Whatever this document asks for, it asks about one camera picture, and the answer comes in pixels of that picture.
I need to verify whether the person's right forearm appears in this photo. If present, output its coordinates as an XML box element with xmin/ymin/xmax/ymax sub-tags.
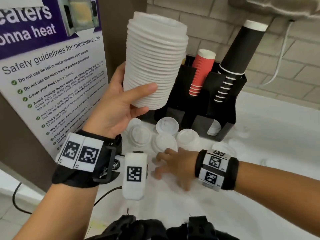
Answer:
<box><xmin>235</xmin><ymin>161</ymin><xmax>320</xmax><ymax>239</ymax></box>

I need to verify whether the black wrist marker band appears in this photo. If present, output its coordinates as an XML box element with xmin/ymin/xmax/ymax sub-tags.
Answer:
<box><xmin>195</xmin><ymin>149</ymin><xmax>239</xmax><ymax>192</ymax></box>
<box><xmin>52</xmin><ymin>130</ymin><xmax>123</xmax><ymax>189</ymax></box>

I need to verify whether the microwave safety poster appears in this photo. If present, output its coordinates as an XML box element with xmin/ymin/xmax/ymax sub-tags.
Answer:
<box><xmin>0</xmin><ymin>0</ymin><xmax>110</xmax><ymax>159</ymax></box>

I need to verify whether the person's right hand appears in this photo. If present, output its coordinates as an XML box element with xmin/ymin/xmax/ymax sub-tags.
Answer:
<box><xmin>152</xmin><ymin>147</ymin><xmax>200</xmax><ymax>192</ymax></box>

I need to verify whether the black right wrist marker band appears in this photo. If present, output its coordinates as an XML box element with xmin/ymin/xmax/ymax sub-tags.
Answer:
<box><xmin>195</xmin><ymin>149</ymin><xmax>239</xmax><ymax>192</ymax></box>

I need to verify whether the grey wall-mounted appliance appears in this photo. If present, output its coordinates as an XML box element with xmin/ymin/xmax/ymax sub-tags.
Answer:
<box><xmin>229</xmin><ymin>0</ymin><xmax>320</xmax><ymax>22</ymax></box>

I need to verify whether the person's left forearm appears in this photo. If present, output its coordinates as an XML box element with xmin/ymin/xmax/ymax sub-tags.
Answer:
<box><xmin>14</xmin><ymin>183</ymin><xmax>99</xmax><ymax>240</ymax></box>

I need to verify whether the black left wrist marker band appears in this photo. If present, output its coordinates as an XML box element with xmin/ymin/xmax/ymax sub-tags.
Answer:
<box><xmin>52</xmin><ymin>130</ymin><xmax>123</xmax><ymax>189</ymax></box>

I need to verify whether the black chest harness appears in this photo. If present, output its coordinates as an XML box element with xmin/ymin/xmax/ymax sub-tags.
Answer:
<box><xmin>85</xmin><ymin>215</ymin><xmax>240</xmax><ymax>240</ymax></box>

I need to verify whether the stack of red paper cups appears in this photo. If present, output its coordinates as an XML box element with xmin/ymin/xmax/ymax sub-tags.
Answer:
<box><xmin>189</xmin><ymin>49</ymin><xmax>217</xmax><ymax>97</ymax></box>

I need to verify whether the black camera cable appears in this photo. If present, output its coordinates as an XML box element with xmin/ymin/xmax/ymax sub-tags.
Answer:
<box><xmin>94</xmin><ymin>186</ymin><xmax>123</xmax><ymax>207</ymax></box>

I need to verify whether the white wall cable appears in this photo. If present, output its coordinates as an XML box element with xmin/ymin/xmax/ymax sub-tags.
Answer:
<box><xmin>257</xmin><ymin>21</ymin><xmax>294</xmax><ymax>88</ymax></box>

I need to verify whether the black power cable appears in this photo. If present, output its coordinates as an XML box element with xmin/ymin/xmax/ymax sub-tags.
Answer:
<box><xmin>12</xmin><ymin>182</ymin><xmax>33</xmax><ymax>215</ymax></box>

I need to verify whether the stack of black paper cups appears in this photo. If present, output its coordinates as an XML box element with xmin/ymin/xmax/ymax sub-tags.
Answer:
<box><xmin>214</xmin><ymin>20</ymin><xmax>269</xmax><ymax>103</ymax></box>

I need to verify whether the person's left hand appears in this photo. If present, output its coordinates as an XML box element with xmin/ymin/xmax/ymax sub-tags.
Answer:
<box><xmin>82</xmin><ymin>62</ymin><xmax>158</xmax><ymax>139</ymax></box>

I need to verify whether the black cup holder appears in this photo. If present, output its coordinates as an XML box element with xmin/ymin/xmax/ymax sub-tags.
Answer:
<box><xmin>136</xmin><ymin>53</ymin><xmax>248</xmax><ymax>142</ymax></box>

